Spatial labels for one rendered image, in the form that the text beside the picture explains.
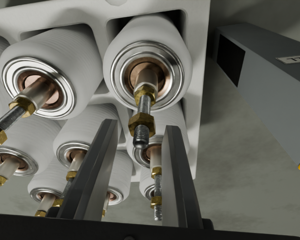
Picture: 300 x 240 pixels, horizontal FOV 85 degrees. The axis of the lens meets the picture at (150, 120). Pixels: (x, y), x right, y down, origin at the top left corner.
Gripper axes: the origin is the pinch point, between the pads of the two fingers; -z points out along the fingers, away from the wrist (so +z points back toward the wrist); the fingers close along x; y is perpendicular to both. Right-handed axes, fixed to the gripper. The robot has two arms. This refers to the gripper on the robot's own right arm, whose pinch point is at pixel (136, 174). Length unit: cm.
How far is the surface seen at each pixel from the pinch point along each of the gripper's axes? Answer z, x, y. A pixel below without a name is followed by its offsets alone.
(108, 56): -11.3, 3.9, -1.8
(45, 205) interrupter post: -8.8, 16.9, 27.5
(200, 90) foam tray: -18.2, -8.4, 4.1
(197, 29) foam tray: -18.2, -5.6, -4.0
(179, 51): -11.2, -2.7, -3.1
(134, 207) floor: -36, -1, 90
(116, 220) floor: -36, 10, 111
